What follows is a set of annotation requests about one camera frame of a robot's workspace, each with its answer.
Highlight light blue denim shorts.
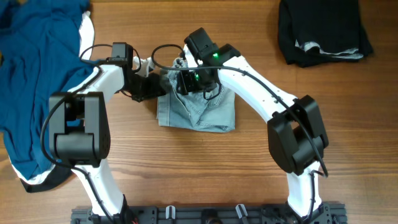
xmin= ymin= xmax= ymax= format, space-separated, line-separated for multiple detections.
xmin=157 ymin=70 xmax=235 ymax=133

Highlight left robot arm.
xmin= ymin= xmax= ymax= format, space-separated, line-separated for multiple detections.
xmin=40 ymin=42 xmax=165 ymax=223

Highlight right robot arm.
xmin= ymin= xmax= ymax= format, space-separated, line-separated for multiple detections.
xmin=178 ymin=28 xmax=328 ymax=223

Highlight blue t-shirt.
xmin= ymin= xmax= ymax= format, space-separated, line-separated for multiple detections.
xmin=1 ymin=0 xmax=93 ymax=180

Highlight black folded garment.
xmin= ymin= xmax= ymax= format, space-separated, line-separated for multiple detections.
xmin=278 ymin=0 xmax=374 ymax=68

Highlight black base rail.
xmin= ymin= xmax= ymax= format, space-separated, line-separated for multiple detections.
xmin=70 ymin=202 xmax=348 ymax=224

